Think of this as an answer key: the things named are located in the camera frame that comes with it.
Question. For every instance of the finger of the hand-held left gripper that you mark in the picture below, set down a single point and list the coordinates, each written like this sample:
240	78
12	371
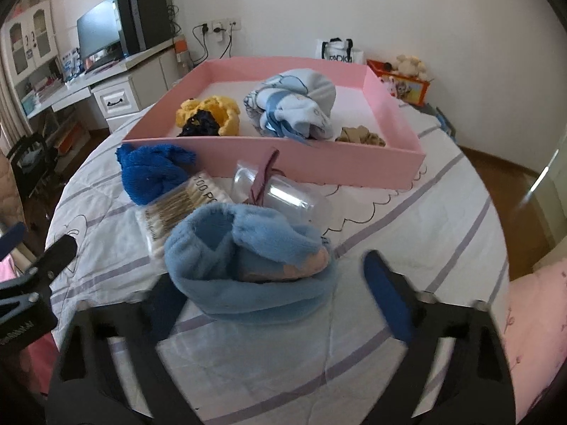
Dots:
13	239
60	252

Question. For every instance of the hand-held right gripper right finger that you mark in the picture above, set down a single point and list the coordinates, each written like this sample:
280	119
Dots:
390	292

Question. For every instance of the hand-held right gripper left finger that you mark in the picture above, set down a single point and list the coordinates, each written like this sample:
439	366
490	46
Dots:
164	305

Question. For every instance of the light blue fleece hat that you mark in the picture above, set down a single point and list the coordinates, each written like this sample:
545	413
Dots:
248	301

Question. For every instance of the dark blue towel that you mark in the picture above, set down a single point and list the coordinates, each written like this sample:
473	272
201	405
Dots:
146	177

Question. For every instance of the clear plastic bottle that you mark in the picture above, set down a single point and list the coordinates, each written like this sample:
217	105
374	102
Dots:
288	199

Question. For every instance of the pink cardboard box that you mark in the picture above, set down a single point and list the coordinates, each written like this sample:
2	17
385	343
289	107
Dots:
310	164

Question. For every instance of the yellow crochet sunflower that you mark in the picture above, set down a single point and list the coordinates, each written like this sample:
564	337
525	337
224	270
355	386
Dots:
221	115

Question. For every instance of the printed baby cloth blue ribbon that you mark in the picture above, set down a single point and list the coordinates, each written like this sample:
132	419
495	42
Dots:
305	106

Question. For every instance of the black office chair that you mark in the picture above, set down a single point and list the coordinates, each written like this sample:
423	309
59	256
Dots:
31	159

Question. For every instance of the cotton swab pack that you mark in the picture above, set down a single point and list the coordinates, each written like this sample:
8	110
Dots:
164	214

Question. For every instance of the beige curtain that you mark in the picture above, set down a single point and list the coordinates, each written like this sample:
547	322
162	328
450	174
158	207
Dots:
6	110

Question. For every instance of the teal box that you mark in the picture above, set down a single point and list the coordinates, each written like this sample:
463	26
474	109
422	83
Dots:
29	104

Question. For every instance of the pink floral pillow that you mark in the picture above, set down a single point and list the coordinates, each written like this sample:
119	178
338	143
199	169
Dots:
536	310

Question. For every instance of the stack of books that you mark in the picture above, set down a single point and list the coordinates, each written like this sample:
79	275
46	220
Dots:
46	90

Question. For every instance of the mauve ribbon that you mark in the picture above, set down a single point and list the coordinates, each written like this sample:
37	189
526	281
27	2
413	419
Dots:
261	181

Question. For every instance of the white desk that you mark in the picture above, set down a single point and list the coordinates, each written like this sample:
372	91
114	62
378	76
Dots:
115	93

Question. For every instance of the blue and white boxes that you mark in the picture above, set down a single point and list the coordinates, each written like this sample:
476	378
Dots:
71	64

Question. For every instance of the black keyboard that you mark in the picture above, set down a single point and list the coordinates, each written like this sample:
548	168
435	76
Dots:
104	62

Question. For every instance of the white glass-door cabinet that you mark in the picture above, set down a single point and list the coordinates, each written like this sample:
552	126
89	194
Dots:
26	40

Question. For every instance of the red toy storage box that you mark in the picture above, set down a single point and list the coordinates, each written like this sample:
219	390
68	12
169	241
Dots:
407	88

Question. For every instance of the beige plush toy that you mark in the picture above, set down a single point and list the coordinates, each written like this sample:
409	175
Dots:
409	66

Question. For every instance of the black computer monitor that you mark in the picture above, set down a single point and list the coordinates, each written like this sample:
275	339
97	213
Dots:
97	26

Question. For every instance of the orange capped bottle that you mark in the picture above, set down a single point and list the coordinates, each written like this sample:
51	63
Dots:
181	48

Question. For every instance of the white tote bag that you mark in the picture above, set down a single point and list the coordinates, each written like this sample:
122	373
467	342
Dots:
339	51

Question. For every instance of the black computer tower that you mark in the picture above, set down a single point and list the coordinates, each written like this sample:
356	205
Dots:
146	17

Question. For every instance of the white wall outlets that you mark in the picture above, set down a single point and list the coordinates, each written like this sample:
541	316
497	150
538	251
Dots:
230	23

